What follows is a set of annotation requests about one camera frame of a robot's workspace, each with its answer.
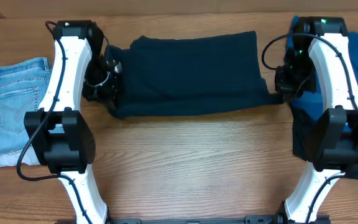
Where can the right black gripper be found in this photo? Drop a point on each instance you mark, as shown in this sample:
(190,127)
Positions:
(281,86)

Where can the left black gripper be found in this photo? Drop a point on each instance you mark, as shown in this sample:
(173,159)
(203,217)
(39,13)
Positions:
(112,90)

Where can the dark navy shirt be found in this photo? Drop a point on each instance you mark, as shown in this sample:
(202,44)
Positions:
(188,77)

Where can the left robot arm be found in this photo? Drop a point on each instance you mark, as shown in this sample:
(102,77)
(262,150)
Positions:
(61,145)

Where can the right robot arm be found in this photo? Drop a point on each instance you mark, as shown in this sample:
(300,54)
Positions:
(319,80)

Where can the blue crumpled shirt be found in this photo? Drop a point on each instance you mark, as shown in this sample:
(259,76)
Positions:
(309,107)

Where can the folded light blue jeans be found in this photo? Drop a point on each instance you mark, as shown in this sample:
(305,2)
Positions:
(22,88)

